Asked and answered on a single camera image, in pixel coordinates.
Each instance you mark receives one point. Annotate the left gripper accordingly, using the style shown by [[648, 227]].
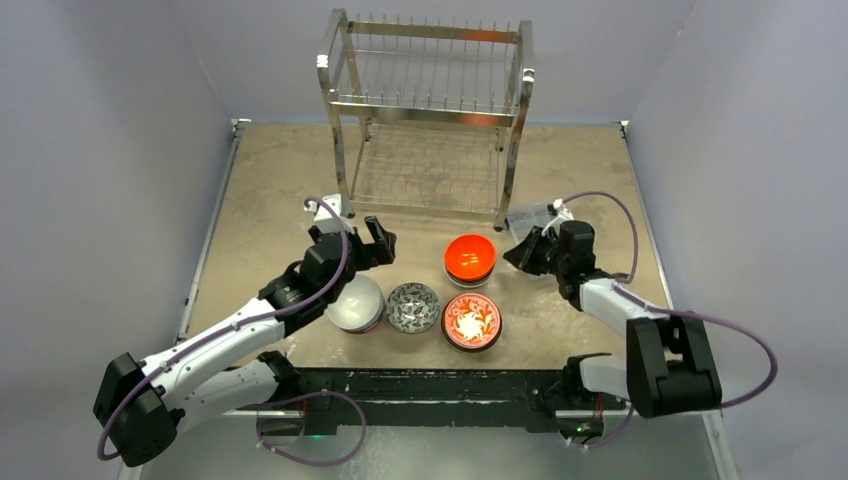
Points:
[[383, 246]]

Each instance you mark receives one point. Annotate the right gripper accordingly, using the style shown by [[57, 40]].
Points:
[[539, 249]]

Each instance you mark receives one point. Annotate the white bowl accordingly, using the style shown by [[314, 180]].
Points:
[[360, 306]]

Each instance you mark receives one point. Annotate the grey leaf pattern bowl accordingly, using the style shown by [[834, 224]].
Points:
[[413, 308]]

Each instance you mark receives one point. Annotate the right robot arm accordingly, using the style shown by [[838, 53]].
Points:
[[668, 367]]

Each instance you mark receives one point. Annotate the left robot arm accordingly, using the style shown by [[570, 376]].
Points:
[[143, 405]]

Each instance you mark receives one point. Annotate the steel two-tier dish rack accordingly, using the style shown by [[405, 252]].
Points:
[[426, 116]]

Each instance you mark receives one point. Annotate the clear plastic screw box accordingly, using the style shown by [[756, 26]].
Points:
[[521, 219]]

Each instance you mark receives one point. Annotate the red floral pattern bowl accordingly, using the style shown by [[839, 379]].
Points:
[[471, 322]]

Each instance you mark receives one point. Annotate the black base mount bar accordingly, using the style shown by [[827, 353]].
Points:
[[536, 401]]

